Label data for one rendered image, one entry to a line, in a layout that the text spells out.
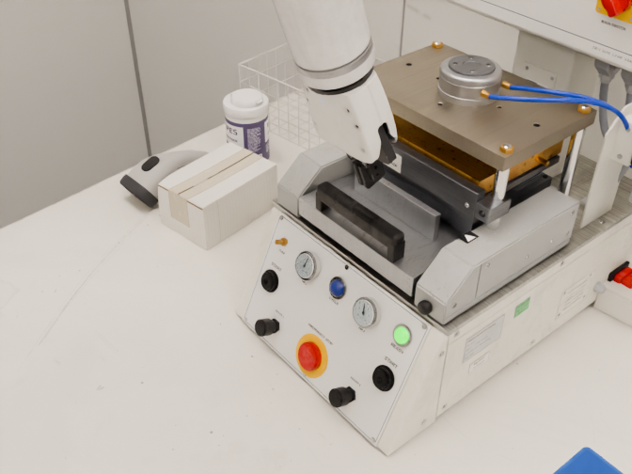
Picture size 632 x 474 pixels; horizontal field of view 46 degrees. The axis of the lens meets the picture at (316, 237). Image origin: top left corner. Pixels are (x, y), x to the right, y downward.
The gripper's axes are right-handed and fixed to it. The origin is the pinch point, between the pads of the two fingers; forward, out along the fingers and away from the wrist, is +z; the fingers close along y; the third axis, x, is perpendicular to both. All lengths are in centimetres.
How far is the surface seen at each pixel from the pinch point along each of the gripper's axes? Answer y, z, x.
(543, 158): 10.7, 8.5, 18.7
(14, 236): -59, 19, -37
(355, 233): -0.7, 8.6, -4.5
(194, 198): -37.3, 19.2, -11.1
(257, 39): -98, 44, 41
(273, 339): -8.8, 24.8, -18.9
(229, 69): -111, 55, 35
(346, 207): -1.9, 5.0, -3.7
